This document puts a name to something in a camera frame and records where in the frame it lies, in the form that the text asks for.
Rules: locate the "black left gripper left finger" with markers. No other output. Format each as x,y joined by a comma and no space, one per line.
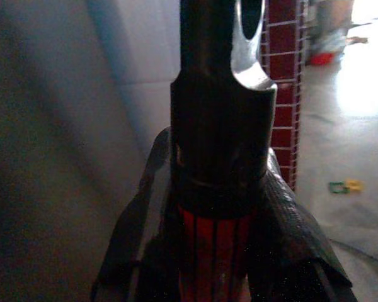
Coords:
126,239

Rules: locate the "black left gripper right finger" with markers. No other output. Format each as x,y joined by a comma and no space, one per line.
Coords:
296,248

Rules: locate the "green plastic toy block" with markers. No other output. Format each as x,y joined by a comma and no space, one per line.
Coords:
338,187

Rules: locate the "yellow plastic toy block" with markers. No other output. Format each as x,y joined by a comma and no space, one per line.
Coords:
355,185

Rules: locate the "red plastic container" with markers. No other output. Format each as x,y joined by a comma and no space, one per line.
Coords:
322,58

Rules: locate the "grey clutter pile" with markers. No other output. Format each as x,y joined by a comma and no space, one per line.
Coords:
330,30

